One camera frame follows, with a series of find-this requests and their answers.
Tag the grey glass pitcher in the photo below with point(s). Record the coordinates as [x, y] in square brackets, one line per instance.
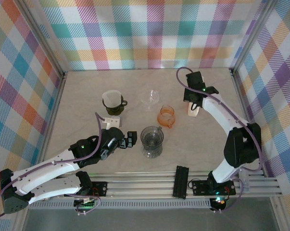
[150, 136]

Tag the aluminium side rail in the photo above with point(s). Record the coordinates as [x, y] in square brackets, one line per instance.
[239, 96]

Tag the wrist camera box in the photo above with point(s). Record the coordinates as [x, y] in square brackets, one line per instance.
[113, 121]
[195, 79]

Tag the controller board green light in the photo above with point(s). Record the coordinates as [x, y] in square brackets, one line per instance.
[85, 204]
[218, 203]

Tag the orange glass carafe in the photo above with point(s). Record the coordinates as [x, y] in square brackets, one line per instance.
[165, 118]

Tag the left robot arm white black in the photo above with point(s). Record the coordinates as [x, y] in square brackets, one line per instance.
[46, 172]

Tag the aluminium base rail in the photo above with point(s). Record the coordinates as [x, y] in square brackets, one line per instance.
[140, 186]

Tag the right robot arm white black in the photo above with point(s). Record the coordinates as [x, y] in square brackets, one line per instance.
[241, 144]

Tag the clear glass carafe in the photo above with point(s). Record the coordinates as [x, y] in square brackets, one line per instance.
[129, 112]

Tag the clear plastic dripper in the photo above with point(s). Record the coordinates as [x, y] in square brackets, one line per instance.
[150, 97]

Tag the olive green plastic dripper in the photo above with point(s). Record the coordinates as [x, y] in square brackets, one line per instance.
[114, 111]

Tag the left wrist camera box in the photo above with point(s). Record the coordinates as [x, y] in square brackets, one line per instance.
[113, 121]

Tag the aluminium frame post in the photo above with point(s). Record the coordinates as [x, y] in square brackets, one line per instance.
[253, 36]
[43, 36]

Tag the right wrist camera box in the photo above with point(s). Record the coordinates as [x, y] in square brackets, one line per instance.
[195, 79]

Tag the grey glass carafe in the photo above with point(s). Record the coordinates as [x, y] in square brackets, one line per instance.
[152, 152]

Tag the black rail bracket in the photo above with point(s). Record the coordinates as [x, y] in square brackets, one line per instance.
[180, 180]

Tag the orange white filter box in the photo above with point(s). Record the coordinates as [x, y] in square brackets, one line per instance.
[192, 113]

